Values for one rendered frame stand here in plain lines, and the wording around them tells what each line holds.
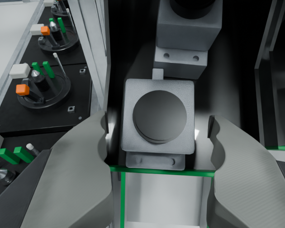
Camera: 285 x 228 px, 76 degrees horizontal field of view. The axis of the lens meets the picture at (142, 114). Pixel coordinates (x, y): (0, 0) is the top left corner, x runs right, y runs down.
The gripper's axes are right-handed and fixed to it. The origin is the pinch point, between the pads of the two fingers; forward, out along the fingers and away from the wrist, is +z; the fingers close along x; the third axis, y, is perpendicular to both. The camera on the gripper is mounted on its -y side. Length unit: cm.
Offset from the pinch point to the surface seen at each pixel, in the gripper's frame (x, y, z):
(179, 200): 4.8, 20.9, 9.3
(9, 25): -77, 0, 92
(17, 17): -76, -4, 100
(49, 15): -46, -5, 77
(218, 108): 5.8, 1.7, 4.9
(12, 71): -42, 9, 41
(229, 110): 6.8, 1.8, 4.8
